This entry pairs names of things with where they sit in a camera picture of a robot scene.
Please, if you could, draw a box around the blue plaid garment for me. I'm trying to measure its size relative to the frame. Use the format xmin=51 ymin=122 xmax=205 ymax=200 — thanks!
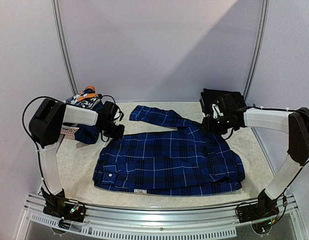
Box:
xmin=92 ymin=105 xmax=246 ymax=196

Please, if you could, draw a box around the left aluminium frame post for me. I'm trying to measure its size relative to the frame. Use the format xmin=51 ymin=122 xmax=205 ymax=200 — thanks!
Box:
xmin=51 ymin=0 xmax=78 ymax=94

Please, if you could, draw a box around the solid navy blue garment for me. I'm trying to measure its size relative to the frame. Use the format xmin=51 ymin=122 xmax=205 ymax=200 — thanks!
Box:
xmin=74 ymin=125 xmax=100 ymax=145

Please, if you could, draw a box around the aluminium front rail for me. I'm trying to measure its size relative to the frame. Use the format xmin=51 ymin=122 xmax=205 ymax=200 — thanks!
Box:
xmin=17 ymin=194 xmax=307 ymax=240

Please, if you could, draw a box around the black t-shirt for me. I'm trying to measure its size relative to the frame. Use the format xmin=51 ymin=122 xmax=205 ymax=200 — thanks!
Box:
xmin=200 ymin=88 xmax=247 ymax=114

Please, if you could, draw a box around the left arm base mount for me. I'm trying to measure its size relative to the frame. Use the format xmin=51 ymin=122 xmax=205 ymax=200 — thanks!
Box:
xmin=43 ymin=198 xmax=87 ymax=223

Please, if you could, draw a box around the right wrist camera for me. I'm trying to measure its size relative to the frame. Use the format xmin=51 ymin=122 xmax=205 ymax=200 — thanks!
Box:
xmin=211 ymin=103 xmax=224 ymax=119

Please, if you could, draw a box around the aluminium frame post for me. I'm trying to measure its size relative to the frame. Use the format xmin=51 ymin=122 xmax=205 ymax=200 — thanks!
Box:
xmin=243 ymin=0 xmax=270 ymax=101
xmin=51 ymin=0 xmax=78 ymax=94

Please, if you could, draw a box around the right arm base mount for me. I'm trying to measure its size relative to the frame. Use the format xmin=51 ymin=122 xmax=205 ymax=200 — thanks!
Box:
xmin=235 ymin=200 xmax=288 ymax=226

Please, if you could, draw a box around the right aluminium frame post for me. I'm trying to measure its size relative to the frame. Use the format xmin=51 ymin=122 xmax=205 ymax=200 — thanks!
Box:
xmin=243 ymin=0 xmax=270 ymax=101

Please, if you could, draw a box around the camouflage orange garment pile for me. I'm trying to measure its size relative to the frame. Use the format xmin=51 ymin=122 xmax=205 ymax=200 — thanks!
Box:
xmin=63 ymin=85 xmax=103 ymax=110

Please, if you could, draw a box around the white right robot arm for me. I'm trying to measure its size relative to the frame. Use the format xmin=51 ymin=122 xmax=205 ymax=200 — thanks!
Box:
xmin=200 ymin=88 xmax=309 ymax=218

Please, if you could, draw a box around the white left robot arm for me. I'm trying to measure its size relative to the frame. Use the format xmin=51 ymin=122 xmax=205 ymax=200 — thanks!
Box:
xmin=23 ymin=94 xmax=125 ymax=217

